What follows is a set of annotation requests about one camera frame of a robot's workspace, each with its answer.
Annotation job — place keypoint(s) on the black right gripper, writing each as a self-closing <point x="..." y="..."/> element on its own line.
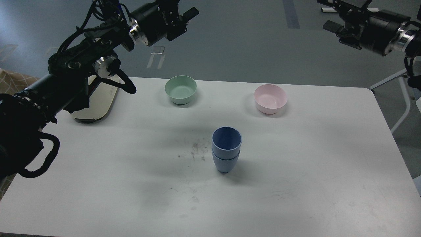
<point x="379" y="32"/>

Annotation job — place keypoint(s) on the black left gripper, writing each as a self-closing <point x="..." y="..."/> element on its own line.
<point x="159" y="19"/>

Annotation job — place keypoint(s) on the blue cup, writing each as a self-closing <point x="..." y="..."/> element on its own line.
<point x="226" y="143"/>
<point x="224" y="166"/>

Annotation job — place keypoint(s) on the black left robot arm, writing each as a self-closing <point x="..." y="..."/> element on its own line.
<point x="82" y="62"/>

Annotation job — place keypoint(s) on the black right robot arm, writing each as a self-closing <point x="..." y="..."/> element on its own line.
<point x="414" y="81"/>

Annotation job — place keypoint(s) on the white table leg base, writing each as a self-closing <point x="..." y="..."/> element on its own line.
<point x="328" y="10"/>

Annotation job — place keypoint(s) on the green bowl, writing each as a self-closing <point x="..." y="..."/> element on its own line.
<point x="181" y="89"/>

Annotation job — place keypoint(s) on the cream white toaster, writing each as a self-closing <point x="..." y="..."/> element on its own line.
<point x="100" y="104"/>

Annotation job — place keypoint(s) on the pink bowl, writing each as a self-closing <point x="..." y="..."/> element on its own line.
<point x="270" y="99"/>

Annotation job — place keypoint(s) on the white metal frame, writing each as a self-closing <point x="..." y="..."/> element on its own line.
<point x="395" y="99"/>

